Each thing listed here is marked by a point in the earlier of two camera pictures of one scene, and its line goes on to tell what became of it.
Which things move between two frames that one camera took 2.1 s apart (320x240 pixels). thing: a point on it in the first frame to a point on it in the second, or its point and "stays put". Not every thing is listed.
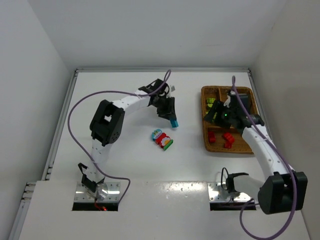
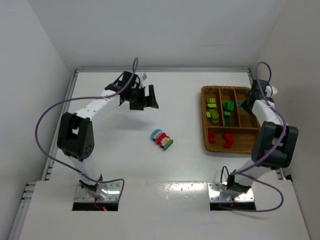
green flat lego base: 168,144 stays put
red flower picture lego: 162,140 stays put
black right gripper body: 217,113 to 247,106
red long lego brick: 211,137 stays put
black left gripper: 165,110 to 141,98
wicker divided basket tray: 221,139 stays put
